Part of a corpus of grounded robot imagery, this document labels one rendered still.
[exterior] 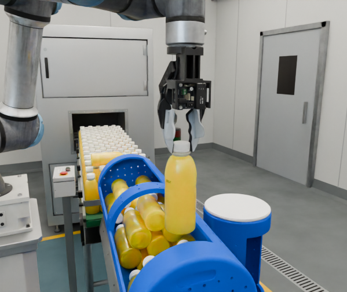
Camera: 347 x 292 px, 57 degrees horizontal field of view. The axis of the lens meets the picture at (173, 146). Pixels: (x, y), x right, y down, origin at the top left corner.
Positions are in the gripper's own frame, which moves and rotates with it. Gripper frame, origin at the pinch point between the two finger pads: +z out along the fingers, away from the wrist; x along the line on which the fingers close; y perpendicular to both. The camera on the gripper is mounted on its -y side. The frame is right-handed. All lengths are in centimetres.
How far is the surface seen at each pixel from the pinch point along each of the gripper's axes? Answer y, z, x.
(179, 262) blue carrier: 10.5, 20.9, -3.7
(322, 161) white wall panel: -276, 104, 294
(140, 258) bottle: -22.4, 39.9, -5.2
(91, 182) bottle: -91, 38, -16
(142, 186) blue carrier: -32.8, 20.7, -1.9
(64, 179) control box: -92, 35, -28
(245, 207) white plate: -47, 40, 44
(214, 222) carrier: -45, 44, 29
